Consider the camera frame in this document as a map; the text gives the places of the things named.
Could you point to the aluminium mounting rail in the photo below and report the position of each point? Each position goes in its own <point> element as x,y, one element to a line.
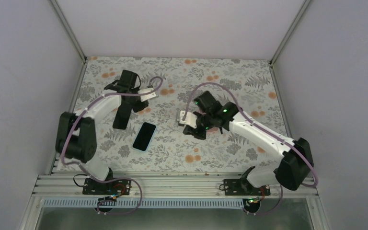
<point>149,186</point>

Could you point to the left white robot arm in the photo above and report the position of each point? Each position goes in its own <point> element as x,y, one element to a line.
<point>76,140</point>

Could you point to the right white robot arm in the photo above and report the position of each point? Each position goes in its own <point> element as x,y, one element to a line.
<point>294,156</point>

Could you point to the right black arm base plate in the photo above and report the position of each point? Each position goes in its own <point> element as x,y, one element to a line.
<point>238,187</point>

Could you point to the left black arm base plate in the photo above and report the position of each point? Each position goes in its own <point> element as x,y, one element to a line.
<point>115,188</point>

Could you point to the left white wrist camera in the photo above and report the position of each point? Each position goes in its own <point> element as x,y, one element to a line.
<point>147,94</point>

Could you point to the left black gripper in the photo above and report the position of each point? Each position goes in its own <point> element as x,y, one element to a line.
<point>136,109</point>

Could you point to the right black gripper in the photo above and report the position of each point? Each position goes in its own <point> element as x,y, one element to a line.
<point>188,130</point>

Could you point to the pink phone case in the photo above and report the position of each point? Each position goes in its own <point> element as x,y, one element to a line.
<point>214,129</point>

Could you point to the black phone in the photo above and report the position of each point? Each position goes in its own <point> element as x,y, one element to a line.
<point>144,137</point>
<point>122,116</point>

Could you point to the floral patterned table mat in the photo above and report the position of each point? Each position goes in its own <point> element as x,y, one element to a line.
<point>248,81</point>

